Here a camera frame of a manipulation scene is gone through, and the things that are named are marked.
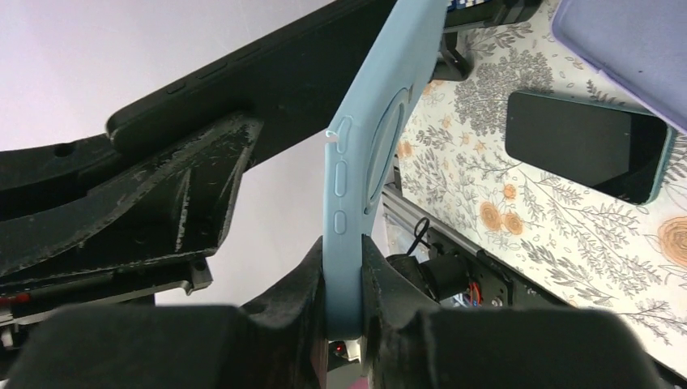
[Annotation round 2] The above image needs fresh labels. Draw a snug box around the floral table mat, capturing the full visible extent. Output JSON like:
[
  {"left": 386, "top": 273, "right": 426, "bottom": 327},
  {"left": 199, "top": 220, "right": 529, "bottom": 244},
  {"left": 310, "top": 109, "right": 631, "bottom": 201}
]
[{"left": 398, "top": 1, "right": 686, "bottom": 374}]

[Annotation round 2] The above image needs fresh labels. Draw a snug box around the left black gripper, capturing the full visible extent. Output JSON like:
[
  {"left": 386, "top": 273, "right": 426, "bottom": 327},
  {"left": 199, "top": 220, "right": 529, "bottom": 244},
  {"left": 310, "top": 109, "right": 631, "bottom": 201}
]
[{"left": 1, "top": 113, "right": 263, "bottom": 323}]

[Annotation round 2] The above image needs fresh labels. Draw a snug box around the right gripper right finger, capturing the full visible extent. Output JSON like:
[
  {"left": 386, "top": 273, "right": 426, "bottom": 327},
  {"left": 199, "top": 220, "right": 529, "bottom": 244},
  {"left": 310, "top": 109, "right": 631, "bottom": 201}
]
[{"left": 361, "top": 237, "right": 663, "bottom": 388}]

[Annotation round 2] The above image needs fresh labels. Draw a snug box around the black bare phone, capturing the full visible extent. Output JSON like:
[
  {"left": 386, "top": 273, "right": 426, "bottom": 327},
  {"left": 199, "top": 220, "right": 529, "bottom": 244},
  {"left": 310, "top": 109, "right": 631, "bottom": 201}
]
[{"left": 106, "top": 1, "right": 394, "bottom": 161}]

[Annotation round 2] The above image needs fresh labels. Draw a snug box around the teal-edged phone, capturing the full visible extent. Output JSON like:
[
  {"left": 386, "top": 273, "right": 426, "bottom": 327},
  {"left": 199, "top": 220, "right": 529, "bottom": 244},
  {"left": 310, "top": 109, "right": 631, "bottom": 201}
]
[{"left": 505, "top": 91, "right": 676, "bottom": 205}]

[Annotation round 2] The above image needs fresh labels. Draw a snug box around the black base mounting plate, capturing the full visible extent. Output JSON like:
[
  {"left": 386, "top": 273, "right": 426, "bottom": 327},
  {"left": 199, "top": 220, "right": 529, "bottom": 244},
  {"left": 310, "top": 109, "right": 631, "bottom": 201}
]
[{"left": 387, "top": 216, "right": 567, "bottom": 309}]

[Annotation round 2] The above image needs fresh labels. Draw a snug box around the black poker chip case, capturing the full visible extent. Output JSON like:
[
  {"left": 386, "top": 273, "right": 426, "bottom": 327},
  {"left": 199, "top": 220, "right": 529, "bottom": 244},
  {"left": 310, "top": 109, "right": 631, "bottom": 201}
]
[{"left": 432, "top": 0, "right": 543, "bottom": 82}]

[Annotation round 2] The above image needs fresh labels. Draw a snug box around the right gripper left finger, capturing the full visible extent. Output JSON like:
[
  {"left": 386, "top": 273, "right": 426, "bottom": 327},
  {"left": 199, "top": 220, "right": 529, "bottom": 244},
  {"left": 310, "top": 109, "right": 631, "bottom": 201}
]
[{"left": 7, "top": 241, "right": 328, "bottom": 388}]

